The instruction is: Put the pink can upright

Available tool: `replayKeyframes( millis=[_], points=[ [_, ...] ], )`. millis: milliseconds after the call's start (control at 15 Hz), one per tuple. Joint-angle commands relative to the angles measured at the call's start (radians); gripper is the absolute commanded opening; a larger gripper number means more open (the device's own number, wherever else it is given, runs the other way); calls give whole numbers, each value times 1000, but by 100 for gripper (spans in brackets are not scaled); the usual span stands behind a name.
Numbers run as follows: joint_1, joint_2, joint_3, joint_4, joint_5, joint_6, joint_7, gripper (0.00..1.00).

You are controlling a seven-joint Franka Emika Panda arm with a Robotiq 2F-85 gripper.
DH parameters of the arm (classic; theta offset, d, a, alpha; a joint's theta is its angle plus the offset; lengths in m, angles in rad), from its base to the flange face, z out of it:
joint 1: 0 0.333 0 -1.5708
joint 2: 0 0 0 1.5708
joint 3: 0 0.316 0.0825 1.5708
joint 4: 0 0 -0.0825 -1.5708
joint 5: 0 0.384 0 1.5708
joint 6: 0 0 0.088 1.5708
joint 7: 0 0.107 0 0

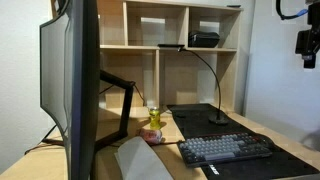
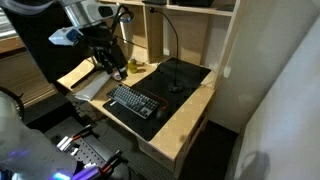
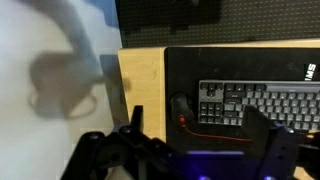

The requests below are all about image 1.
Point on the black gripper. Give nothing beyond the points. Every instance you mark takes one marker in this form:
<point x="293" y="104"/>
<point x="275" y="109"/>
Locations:
<point x="308" y="41"/>

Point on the pink sparkling water can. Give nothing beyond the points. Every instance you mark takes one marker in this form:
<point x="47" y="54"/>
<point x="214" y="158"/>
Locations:
<point x="151" y="135"/>

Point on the yellow-green sparkling water can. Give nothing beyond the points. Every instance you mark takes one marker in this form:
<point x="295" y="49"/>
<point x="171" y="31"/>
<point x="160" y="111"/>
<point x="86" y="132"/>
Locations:
<point x="154" y="118"/>

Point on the black computer mouse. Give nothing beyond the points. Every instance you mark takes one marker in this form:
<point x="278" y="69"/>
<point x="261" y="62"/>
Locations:
<point x="266" y="140"/>

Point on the small flat black item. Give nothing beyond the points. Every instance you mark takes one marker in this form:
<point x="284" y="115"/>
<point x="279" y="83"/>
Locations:
<point x="233" y="6"/>

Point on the black gooseneck desk lamp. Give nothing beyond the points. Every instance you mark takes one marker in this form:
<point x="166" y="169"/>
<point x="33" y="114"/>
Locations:
<point x="218" y="119"/>

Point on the grey mechanical keyboard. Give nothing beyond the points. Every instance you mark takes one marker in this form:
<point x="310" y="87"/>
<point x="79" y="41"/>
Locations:
<point x="223" y="148"/>

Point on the black desk mat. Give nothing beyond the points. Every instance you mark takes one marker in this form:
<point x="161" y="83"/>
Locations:
<point x="200" y="120"/>

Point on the wooden shelf hutch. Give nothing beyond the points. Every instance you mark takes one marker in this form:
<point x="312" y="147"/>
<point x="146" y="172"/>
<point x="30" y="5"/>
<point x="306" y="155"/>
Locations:
<point x="156" y="76"/>

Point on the black monitor stand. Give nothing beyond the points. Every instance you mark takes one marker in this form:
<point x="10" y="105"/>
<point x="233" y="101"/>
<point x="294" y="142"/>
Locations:
<point x="126" y="110"/>

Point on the black curved monitor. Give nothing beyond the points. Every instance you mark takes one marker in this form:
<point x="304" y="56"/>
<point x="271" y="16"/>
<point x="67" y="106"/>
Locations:
<point x="83" y="83"/>

